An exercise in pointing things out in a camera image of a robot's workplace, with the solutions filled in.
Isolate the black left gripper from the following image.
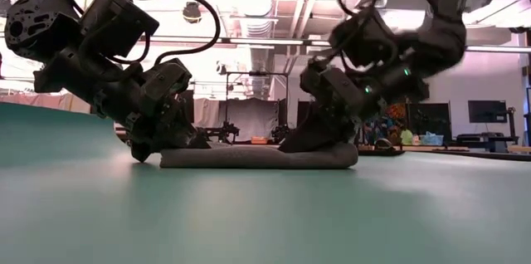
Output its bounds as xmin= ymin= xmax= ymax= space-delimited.
xmin=88 ymin=76 xmax=213 ymax=164

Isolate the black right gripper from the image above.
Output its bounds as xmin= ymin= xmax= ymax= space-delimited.
xmin=279 ymin=67 xmax=431 ymax=154

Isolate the grey towel with white label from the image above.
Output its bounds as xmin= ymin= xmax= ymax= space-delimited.
xmin=158 ymin=142 xmax=359 ymax=171

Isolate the green table mat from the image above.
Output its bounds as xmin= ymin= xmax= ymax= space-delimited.
xmin=0 ymin=103 xmax=531 ymax=264

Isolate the light blue bag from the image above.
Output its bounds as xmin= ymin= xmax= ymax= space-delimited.
xmin=418 ymin=130 xmax=445 ymax=147

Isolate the black ceiling dome lamp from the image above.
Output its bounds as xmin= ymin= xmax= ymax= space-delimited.
xmin=181 ymin=1 xmax=203 ymax=25

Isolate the black monitor on stand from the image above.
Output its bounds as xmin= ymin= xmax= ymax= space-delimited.
xmin=467 ymin=99 xmax=518 ymax=140

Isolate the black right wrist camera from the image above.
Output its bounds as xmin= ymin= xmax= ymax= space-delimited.
xmin=300 ymin=64 xmax=363 ymax=110

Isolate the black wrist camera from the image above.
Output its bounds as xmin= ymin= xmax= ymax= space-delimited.
xmin=142 ymin=57 xmax=194 ymax=106
xmin=300 ymin=64 xmax=363 ymax=110

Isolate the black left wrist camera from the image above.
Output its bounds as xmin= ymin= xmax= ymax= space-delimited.
xmin=142 ymin=57 xmax=194 ymax=106

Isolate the ceiling light rail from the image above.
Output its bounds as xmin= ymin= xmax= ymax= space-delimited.
xmin=136 ymin=32 xmax=531 ymax=54

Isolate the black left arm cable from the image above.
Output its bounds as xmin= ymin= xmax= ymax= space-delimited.
xmin=118 ymin=0 xmax=222 ymax=66

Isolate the silver ventilation duct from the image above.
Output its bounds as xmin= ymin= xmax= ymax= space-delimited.
xmin=231 ymin=0 xmax=277 ymax=99

